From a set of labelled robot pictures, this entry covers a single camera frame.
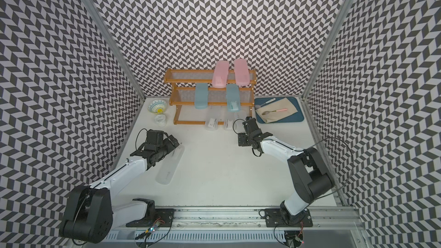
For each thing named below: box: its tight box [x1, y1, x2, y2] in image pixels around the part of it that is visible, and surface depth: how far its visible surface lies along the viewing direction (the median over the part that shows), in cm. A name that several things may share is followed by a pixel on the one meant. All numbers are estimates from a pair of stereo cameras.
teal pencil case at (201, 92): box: [195, 82, 209, 110], surface depth 100 cm
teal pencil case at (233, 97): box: [226, 83, 241, 112], surface depth 95 cm
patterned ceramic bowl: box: [147, 99, 168, 115], surface depth 114 cm
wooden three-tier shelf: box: [163, 68, 258, 126], surface depth 96 cm
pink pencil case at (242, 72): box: [234, 58, 250, 87], surface depth 91 cm
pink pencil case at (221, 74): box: [212, 60, 230, 89], surface depth 88 cm
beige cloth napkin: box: [255, 97, 299, 124], surface depth 110 cm
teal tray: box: [254, 96, 305, 124], surface depth 110 cm
